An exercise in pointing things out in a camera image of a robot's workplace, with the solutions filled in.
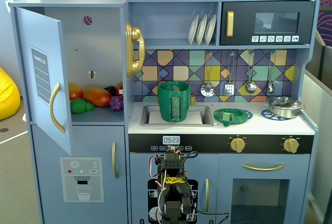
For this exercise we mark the yellow bean bag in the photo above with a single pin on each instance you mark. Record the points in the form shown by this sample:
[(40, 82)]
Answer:
[(7, 97)]

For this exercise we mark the small wrist camera board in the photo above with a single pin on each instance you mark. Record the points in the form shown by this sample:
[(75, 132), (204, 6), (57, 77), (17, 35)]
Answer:
[(173, 147)]

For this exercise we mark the grey toy sink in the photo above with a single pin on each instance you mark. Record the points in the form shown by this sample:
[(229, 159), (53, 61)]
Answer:
[(145, 115)]

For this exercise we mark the red orange toy peach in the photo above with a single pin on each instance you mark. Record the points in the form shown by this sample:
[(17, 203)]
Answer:
[(75, 91)]

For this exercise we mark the green 3d printed lid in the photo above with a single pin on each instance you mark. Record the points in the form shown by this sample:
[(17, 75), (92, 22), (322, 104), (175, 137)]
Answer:
[(240, 116)]

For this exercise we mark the purple toy grapes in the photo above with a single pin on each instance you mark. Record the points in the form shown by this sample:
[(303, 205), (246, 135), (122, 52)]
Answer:
[(116, 103)]

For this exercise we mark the green toy vegetable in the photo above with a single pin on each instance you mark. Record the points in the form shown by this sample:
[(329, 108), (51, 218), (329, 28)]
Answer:
[(79, 106)]

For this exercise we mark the orange toy mango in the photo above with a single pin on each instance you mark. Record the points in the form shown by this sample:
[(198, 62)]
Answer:
[(97, 97)]

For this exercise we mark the green 3d printed container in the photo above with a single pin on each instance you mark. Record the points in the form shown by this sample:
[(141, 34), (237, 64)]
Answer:
[(166, 104)]

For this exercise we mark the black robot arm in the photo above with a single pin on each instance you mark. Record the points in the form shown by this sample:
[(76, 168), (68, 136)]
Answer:
[(171, 160)]

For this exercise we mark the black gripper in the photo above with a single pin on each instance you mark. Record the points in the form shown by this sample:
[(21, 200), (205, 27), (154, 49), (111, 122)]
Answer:
[(173, 150)]

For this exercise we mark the metal slotted spoon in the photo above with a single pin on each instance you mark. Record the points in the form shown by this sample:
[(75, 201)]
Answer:
[(208, 89)]

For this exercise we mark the blue stove burner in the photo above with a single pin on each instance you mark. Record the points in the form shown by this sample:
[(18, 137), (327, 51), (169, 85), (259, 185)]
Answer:
[(268, 116), (249, 115)]

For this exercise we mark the gold stove knob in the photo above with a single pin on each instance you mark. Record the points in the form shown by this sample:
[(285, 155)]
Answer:
[(237, 145), (290, 145)]

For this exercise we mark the black toy microwave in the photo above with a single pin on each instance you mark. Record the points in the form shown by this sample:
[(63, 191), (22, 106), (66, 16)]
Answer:
[(243, 27)]

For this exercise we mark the metal slotted spatula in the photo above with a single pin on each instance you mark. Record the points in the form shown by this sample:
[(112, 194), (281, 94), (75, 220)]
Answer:
[(229, 89)]

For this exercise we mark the gold toy telephone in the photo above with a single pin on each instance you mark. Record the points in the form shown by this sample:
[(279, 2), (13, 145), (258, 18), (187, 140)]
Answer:
[(136, 37)]

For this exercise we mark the steel pot with lid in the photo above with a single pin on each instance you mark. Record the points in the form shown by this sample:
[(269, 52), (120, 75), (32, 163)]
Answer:
[(284, 110)]

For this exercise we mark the metal ladle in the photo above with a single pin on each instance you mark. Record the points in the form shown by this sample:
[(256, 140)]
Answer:
[(250, 87)]

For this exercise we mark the grey desk divider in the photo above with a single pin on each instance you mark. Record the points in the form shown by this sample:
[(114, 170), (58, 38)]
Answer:
[(320, 120)]

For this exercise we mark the blue door with shopping list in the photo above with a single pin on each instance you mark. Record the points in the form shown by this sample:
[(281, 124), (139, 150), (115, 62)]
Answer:
[(31, 104)]

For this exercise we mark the dark toy blackberries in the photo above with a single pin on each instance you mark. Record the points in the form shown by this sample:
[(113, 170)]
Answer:
[(110, 90)]

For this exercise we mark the white toy plate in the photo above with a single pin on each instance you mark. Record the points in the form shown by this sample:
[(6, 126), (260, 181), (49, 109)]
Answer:
[(210, 28), (192, 30), (201, 29)]

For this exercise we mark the gold toy faucet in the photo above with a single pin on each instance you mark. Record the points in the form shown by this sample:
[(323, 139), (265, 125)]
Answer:
[(192, 100)]

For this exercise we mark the blue wooden toy kitchen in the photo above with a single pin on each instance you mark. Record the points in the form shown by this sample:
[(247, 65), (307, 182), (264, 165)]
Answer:
[(166, 3)]

